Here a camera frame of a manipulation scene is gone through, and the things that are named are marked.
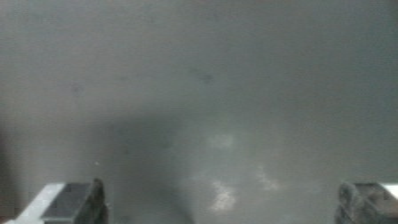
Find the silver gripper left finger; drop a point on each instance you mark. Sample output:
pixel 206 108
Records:
pixel 65 204

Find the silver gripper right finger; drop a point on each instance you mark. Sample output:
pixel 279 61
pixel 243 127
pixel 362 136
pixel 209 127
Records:
pixel 366 203

